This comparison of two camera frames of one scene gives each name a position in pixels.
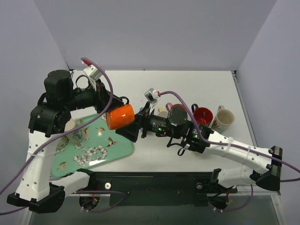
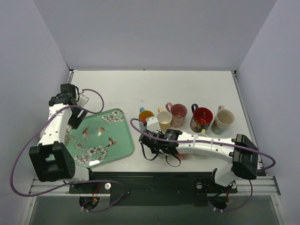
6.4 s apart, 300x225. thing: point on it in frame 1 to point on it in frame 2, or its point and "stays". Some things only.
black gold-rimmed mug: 202,116 stays
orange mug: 121,117 to 183,155
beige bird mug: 223,118 stays
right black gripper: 144,123 to 148,139
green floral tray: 101,146 stays
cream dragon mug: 78,136 to 161,156
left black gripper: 102,98 to 76,118
